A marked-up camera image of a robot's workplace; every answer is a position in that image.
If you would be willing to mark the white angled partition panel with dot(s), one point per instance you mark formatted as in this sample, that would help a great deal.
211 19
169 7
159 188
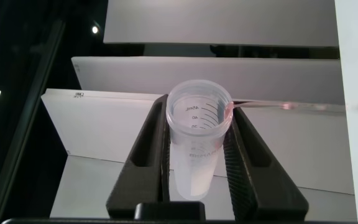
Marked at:
197 77

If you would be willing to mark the red pigment test tube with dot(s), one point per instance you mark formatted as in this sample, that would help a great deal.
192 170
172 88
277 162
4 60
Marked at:
197 174

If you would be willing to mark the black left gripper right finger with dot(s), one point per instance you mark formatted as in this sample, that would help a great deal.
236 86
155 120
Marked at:
266 183

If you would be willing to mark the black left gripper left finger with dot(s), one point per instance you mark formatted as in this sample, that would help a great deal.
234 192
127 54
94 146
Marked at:
145 174

